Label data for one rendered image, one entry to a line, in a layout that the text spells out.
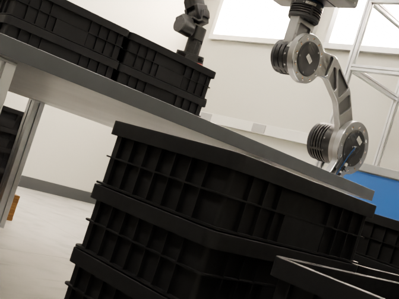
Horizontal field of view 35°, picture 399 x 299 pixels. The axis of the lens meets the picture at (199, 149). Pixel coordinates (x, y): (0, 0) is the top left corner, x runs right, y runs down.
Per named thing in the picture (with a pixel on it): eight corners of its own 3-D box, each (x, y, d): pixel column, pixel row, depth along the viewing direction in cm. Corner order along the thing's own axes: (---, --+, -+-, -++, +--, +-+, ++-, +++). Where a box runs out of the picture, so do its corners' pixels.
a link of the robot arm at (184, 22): (209, 9, 231) (192, 18, 237) (188, -4, 223) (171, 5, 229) (209, 38, 227) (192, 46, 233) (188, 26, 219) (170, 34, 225)
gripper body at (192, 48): (202, 62, 226) (208, 43, 227) (175, 53, 226) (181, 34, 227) (202, 65, 233) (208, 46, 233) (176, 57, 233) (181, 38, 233)
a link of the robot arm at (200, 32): (210, 28, 230) (199, 28, 234) (198, 21, 225) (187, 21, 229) (205, 46, 230) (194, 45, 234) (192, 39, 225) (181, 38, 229)
